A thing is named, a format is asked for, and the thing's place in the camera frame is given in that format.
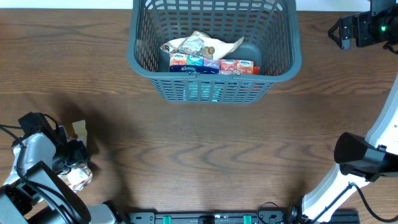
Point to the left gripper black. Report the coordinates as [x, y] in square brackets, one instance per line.
[80, 150]

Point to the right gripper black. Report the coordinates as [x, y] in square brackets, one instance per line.
[363, 22]

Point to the brown labelled snack pouch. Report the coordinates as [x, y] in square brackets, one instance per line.
[77, 175]

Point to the grey plastic basket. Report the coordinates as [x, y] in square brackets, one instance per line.
[271, 40]

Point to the orange pasta package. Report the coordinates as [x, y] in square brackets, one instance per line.
[256, 70]

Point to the mint green wipes packet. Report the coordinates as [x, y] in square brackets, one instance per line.
[207, 92]

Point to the colourful tissue multipack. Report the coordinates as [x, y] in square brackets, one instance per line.
[198, 64]

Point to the beige paper pouch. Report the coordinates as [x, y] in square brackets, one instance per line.
[172, 46]
[201, 44]

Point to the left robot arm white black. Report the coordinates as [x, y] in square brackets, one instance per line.
[50, 167]

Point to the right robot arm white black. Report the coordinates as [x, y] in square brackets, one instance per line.
[358, 160]

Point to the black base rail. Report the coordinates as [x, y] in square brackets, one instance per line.
[264, 216]

